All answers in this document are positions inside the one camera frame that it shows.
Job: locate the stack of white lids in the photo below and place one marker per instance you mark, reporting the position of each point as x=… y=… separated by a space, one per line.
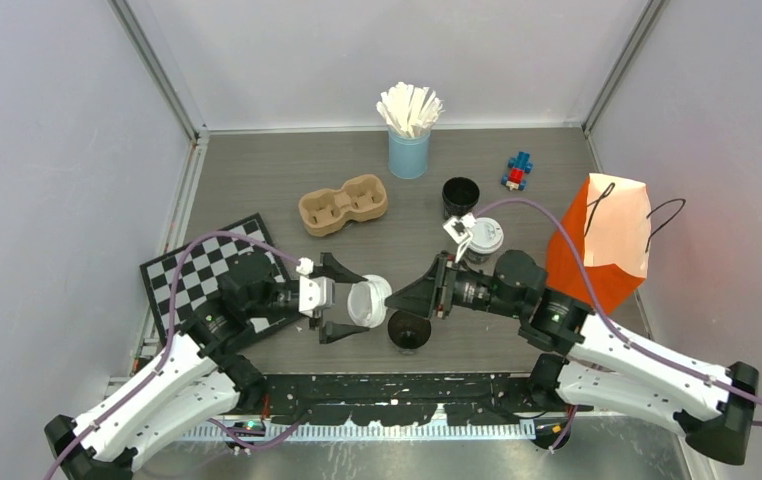
x=379 y=289

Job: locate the blue red toy blocks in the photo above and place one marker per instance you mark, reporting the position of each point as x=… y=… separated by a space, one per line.
x=518 y=168

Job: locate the black paper coffee cup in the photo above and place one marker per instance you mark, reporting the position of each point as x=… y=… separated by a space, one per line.
x=477 y=255

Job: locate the white plastic cup lid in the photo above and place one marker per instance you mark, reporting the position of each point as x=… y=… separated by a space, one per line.
x=488 y=236

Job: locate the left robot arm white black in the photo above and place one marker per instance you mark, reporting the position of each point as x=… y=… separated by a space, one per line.
x=200 y=372

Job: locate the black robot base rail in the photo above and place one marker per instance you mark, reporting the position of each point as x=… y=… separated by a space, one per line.
x=466 y=399

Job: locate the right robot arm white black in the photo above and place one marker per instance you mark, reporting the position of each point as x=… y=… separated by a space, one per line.
x=584 y=362

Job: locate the brown cardboard cup carrier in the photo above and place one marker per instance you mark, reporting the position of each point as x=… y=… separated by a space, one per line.
x=326 y=211

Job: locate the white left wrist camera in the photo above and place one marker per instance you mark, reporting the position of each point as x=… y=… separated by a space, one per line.
x=316 y=292

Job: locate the blue cylindrical holder cup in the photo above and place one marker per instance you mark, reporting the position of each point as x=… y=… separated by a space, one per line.
x=407 y=157

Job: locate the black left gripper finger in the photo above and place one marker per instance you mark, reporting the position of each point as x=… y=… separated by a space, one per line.
x=330 y=332
x=329 y=267

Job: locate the orange paper takeout bag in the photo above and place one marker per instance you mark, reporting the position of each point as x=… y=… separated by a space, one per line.
x=609 y=222

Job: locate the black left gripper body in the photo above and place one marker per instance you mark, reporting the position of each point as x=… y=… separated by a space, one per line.
x=276 y=305

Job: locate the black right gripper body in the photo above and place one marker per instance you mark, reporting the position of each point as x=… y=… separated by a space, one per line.
x=467 y=288

